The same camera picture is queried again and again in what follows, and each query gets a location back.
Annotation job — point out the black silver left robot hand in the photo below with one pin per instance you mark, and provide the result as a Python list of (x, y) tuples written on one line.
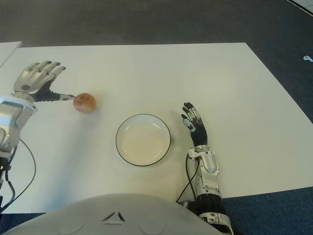
[(31, 78)]

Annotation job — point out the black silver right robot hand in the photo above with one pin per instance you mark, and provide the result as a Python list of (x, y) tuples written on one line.
[(199, 134)]

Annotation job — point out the red yellow apple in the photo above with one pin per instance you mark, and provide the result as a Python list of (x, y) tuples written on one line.
[(84, 102)]

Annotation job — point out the white plate with black rim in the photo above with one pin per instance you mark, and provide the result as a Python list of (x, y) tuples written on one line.
[(143, 144)]

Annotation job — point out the white side table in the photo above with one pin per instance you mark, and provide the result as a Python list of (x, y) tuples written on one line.
[(7, 51)]

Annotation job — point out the grey white robot torso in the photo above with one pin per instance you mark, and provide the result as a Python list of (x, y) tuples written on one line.
[(122, 215)]

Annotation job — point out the white handheld controller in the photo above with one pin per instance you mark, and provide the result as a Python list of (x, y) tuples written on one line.
[(307, 58)]

